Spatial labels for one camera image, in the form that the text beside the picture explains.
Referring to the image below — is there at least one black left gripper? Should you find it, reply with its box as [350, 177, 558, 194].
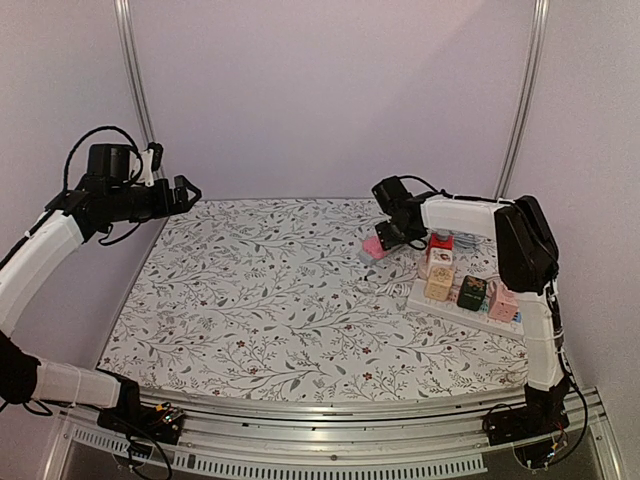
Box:
[107, 173, 201, 223]

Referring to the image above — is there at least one pink plug adapter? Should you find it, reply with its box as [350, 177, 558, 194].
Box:
[362, 236, 386, 260]

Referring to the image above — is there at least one grey blue power strip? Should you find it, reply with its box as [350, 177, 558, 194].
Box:
[357, 248, 397, 267]

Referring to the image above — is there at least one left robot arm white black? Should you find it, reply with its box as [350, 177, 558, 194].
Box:
[1, 125, 202, 434]

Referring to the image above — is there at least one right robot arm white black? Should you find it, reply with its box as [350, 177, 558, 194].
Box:
[372, 175, 569, 392]

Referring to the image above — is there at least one white cube adapter red print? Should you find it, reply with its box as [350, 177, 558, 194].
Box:
[426, 247, 453, 276]

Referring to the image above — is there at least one beige cube adapter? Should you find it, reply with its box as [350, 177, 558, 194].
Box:
[424, 267, 454, 301]

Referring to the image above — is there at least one white power strip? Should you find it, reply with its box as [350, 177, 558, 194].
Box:
[406, 279, 524, 340]

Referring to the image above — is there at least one dark green cube adapter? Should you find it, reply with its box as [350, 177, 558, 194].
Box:
[456, 275, 488, 312]

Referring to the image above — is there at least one floral patterned table mat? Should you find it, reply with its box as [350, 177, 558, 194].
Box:
[99, 199, 528, 402]

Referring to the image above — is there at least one pink cube adapter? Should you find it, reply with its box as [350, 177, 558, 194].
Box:
[488, 283, 518, 323]

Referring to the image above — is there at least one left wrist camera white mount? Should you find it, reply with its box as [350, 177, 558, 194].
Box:
[136, 142, 164, 187]

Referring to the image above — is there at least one white power cable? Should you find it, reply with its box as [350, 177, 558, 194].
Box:
[372, 280, 416, 297]

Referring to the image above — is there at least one grey coiled power cable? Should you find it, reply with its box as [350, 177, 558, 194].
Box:
[451, 230, 494, 250]

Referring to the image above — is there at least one left aluminium frame post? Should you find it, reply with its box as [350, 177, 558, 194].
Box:
[113, 0, 155, 144]

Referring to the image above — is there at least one aluminium frame post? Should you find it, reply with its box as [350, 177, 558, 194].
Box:
[493, 0, 550, 199]
[113, 0, 155, 144]

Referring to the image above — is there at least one right aluminium frame post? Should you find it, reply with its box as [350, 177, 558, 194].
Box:
[493, 0, 550, 199]

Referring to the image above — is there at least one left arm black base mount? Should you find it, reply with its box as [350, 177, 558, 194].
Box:
[97, 402, 186, 445]

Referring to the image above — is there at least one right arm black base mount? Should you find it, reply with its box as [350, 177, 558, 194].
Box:
[482, 403, 570, 446]

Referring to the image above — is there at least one aluminium front rail base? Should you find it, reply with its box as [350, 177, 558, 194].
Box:
[49, 387, 621, 476]

